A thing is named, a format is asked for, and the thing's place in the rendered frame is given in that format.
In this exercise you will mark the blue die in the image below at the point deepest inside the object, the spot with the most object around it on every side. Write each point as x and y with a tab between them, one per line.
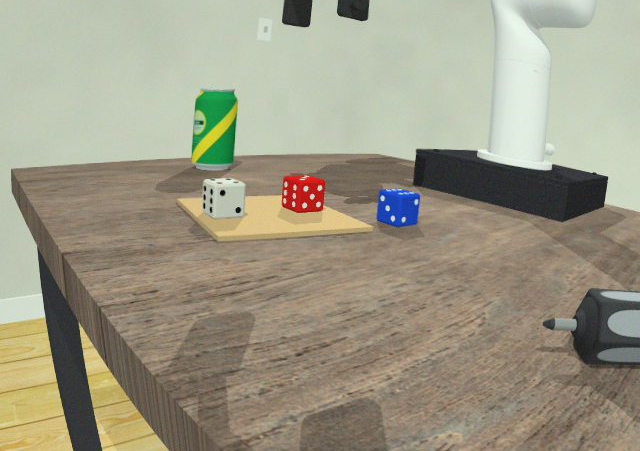
398	207

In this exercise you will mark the black and grey screwdriver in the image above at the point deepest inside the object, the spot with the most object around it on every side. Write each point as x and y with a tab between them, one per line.
606	327

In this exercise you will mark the white die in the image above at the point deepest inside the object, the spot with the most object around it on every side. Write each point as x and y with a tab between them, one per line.
223	198

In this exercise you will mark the beige square mat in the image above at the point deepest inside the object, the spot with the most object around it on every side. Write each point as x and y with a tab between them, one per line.
265	217

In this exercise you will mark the green soda can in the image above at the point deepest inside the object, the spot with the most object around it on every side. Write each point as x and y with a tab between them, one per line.
214	129

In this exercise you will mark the red die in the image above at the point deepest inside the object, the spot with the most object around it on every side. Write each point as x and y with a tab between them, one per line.
303	193

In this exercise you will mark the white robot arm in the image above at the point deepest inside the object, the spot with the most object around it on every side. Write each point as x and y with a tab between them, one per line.
522	75

